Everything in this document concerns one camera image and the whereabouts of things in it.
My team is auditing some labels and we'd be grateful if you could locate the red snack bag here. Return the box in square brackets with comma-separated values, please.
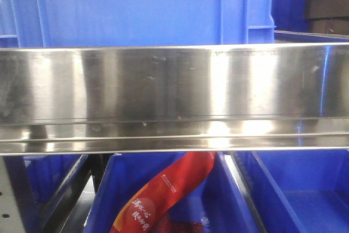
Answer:
[109, 152, 216, 232]

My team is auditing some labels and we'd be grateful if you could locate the stainless steel shelf rack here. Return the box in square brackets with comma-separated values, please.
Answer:
[1, 43, 348, 232]

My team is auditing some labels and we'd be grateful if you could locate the blue bin lower left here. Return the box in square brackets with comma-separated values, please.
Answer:
[23, 154, 88, 212]

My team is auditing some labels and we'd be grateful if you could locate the blue bin lower right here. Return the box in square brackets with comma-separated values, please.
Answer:
[234, 150, 348, 232]

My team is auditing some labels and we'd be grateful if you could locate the large blue target bin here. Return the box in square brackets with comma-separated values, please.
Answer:
[1, 0, 275, 47]

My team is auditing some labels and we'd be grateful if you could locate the dark blue bin upper right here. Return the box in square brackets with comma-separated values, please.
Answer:
[272, 0, 309, 32]

